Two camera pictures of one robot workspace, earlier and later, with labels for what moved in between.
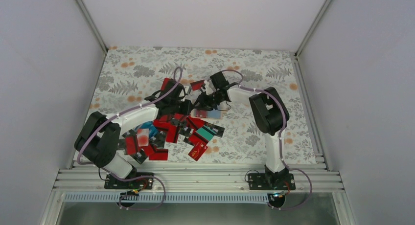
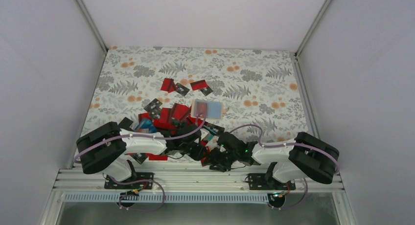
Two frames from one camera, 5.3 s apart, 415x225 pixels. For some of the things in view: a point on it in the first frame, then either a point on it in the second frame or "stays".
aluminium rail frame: [93, 181] stays
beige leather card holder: [210, 114] stays
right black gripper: [204, 103] to [216, 161]
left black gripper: [186, 110] to [196, 155]
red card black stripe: [201, 113] stays
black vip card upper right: [219, 129] stays
